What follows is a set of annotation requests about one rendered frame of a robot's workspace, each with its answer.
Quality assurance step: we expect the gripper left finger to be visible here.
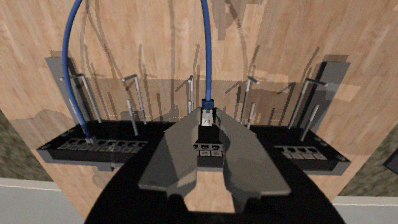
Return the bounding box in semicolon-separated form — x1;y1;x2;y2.
84;107;203;224

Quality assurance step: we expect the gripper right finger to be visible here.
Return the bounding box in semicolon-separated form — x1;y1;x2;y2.
212;107;346;224

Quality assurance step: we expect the blue network cable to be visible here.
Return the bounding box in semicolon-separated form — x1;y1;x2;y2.
62;0;212;131

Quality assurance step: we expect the network cable plug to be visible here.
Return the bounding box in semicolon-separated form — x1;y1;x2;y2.
202;99;214;126

